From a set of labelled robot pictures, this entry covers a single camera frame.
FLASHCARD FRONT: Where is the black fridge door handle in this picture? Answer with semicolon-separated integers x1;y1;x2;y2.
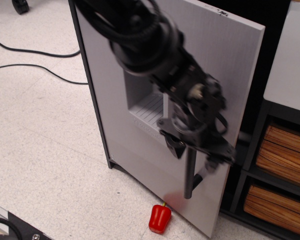
183;147;203;200

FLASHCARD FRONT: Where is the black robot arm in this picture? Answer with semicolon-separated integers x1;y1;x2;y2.
75;0;236;173

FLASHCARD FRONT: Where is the lower wooden drawer front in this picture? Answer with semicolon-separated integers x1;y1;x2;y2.
243;185;300;235

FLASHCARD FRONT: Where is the black floor cable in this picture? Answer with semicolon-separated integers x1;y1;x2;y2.
0;37;81;58
0;63;89;85

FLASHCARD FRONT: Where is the upper wooden drawer front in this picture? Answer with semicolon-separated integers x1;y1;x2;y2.
256;123;300;185

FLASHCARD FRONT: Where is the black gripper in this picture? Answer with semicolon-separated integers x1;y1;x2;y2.
157;117;236;174

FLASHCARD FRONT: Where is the upper black floor cable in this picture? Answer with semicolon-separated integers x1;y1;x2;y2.
0;37;81;58

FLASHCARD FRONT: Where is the dark grey fridge cabinet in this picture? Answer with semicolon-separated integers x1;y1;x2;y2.
67;0;300;240

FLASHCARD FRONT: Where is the white counter block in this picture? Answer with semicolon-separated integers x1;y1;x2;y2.
263;1;300;111

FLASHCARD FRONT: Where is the wooden drawer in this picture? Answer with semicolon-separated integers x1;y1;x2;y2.
256;123;300;185
243;185;300;235

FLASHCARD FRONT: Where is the red bell pepper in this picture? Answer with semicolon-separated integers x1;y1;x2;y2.
148;202;172;235

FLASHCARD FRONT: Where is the lower black floor cable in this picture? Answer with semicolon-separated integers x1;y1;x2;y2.
0;63;89;85

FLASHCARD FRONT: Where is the black caster wheel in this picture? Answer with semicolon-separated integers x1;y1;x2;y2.
11;0;30;15

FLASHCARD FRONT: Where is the grey toy fridge door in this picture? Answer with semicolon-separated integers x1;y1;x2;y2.
70;0;265;237

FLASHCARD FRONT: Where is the grey ice dispenser panel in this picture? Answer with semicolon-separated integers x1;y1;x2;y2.
123;72;169;144

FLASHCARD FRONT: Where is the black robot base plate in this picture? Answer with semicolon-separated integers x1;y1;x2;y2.
7;212;53;240

